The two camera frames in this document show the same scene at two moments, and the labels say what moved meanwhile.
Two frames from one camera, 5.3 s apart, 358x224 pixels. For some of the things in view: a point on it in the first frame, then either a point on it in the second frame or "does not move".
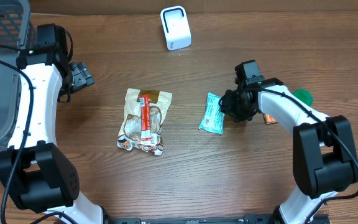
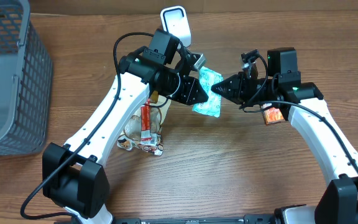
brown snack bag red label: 145,113 does not move
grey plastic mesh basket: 9,23 does not move
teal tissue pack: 214,116 to 208,78
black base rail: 245,219 does not move
